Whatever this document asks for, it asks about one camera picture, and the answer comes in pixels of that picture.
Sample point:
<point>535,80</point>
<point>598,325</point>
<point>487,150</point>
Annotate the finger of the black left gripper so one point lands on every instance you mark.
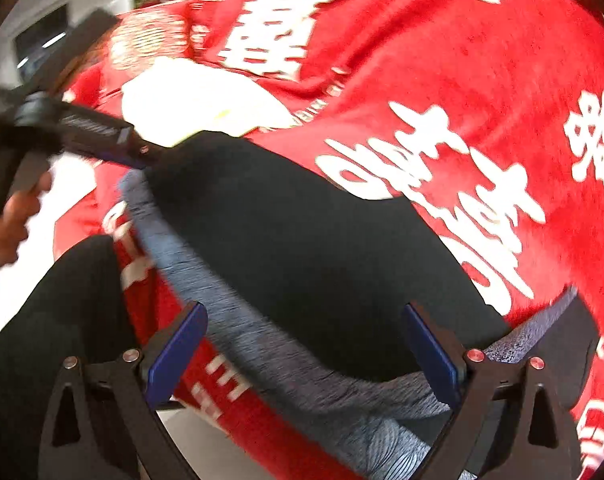
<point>143,153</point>

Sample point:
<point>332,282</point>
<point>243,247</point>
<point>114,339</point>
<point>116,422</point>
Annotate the dark wall television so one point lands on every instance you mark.
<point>41,35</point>

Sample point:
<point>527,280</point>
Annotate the black pants blue patterned stripe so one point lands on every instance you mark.
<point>305,286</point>

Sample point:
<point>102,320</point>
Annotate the red blanket white characters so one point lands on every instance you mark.
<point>487,115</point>

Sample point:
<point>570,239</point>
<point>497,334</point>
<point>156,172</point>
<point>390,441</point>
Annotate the person's left hand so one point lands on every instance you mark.
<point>21,207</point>

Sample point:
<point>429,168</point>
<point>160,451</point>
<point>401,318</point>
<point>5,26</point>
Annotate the red embroidered pillow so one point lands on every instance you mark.
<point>143,35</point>

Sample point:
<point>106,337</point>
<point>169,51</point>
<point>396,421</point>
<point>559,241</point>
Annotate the white cloth yellow trim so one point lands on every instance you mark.
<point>177,98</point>

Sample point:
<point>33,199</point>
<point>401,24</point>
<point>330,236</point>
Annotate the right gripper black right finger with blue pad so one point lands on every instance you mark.
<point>508,414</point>

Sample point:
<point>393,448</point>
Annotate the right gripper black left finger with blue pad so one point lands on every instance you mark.
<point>102,421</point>

